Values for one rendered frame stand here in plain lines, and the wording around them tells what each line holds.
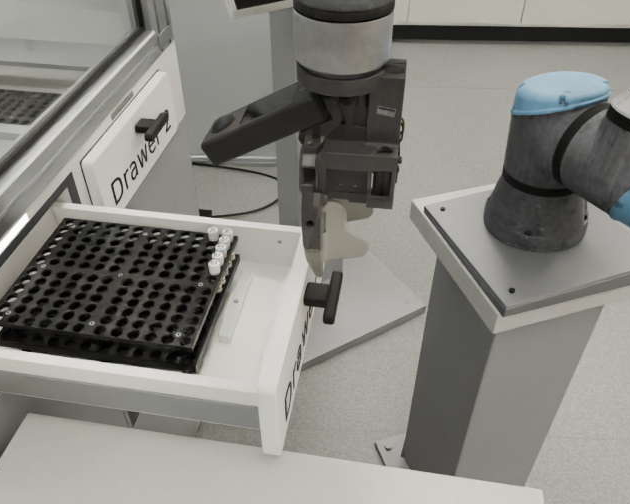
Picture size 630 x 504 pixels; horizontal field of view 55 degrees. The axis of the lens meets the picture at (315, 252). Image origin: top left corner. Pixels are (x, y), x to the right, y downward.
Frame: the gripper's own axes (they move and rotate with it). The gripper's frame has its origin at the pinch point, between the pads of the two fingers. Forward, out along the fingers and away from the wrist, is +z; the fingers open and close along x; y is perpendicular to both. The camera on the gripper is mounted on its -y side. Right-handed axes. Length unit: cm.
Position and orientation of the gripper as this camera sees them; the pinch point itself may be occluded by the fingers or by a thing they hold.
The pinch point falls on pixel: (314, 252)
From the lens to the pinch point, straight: 61.1
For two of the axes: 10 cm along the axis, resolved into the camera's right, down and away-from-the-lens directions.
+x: 1.4, -6.5, 7.5
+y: 9.9, 0.9, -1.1
